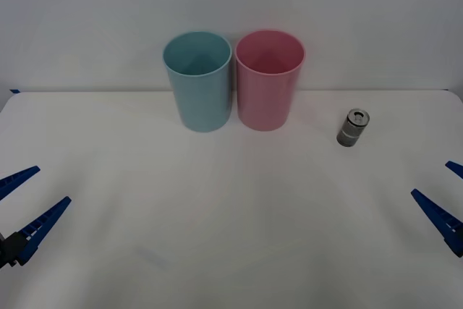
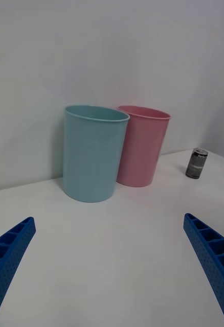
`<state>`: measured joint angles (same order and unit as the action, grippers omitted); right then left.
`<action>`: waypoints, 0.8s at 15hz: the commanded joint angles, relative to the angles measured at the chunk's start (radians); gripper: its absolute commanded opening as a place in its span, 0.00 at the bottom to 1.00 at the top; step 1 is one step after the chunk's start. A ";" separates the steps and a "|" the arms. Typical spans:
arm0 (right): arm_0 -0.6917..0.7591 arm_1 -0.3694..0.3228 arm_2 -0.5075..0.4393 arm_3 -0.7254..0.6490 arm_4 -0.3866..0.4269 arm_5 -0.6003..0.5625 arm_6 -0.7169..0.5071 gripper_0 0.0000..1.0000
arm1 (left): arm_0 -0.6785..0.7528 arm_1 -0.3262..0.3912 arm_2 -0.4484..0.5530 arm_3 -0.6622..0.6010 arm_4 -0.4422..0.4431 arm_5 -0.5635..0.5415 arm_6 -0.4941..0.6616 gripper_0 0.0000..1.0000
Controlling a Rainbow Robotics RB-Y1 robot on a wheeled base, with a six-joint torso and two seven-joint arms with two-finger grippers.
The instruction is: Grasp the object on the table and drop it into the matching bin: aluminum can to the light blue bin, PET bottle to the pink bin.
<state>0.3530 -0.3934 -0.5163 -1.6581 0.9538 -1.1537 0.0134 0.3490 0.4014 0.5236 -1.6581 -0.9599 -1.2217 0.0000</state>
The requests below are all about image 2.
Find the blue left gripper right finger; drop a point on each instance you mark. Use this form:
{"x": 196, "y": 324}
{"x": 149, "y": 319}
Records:
{"x": 214, "y": 258}

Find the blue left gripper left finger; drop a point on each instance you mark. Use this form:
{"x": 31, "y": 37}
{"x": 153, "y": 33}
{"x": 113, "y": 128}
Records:
{"x": 7, "y": 258}

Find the black drink can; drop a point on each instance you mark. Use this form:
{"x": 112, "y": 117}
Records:
{"x": 196, "y": 164}

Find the pink plastic bin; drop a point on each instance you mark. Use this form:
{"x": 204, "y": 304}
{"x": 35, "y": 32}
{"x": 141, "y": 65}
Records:
{"x": 142, "y": 150}

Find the pale blue plastic bin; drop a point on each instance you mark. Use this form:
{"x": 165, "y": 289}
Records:
{"x": 91, "y": 158}

